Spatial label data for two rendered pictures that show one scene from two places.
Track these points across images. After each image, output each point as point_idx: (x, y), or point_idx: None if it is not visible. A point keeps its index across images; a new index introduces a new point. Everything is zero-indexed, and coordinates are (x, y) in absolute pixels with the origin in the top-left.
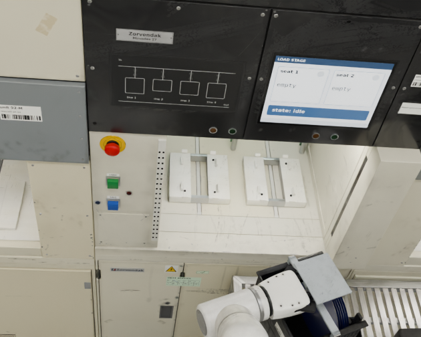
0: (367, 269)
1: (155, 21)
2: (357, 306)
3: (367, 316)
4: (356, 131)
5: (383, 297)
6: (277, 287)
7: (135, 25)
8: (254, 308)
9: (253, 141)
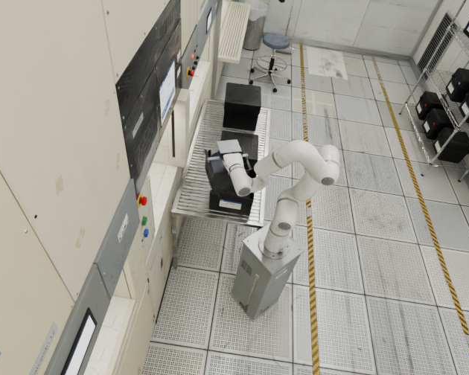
0: None
1: (138, 112)
2: (199, 169)
3: (204, 167)
4: (173, 98)
5: None
6: (232, 161)
7: (135, 122)
8: (243, 170)
9: None
